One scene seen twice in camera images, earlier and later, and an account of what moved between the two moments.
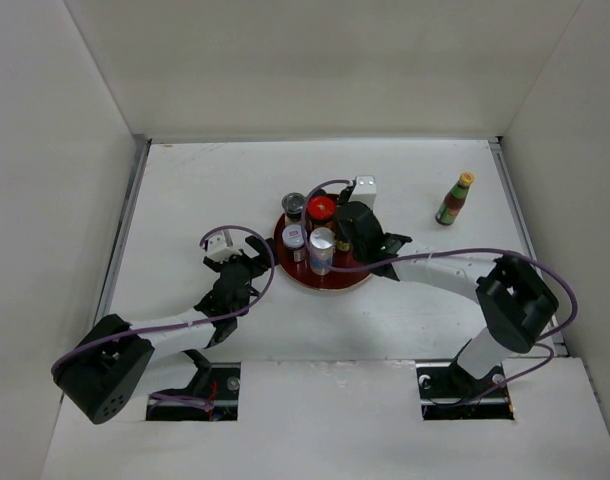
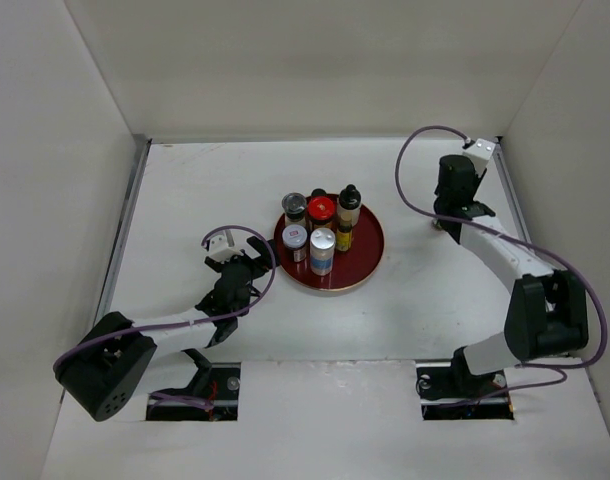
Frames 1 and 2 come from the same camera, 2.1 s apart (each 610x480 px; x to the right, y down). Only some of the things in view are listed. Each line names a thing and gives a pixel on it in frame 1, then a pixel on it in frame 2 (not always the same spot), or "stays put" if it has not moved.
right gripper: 341,231 to 478,177
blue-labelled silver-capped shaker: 321,250 stays put
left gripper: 258,263 stays put
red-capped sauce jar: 321,211 stays put
